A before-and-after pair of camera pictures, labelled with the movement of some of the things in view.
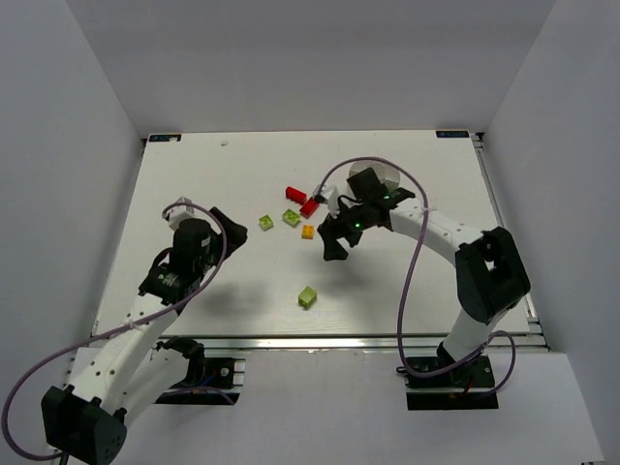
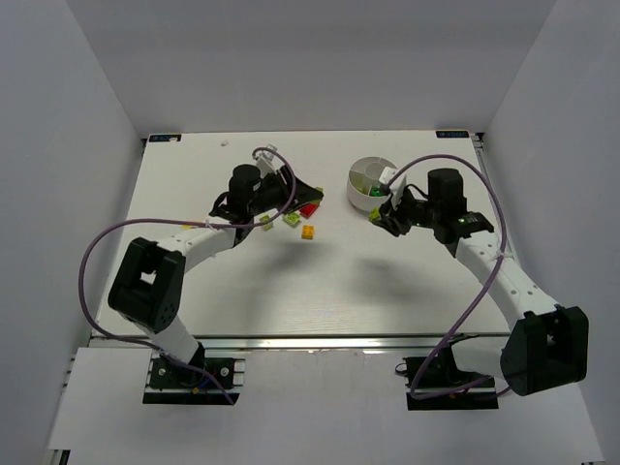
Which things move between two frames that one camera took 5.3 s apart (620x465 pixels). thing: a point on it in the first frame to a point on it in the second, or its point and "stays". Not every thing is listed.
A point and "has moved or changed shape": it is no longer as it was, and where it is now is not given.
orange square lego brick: x=307 y=232 stays
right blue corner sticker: x=452 y=134 stays
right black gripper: x=343 y=228 to x=400 y=216
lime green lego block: x=307 y=297 has moved or changed shape
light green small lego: x=265 y=222 stays
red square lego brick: x=309 y=207 stays
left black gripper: x=229 y=232 to x=286 y=189
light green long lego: x=291 y=217 stays
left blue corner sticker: x=165 y=138 stays
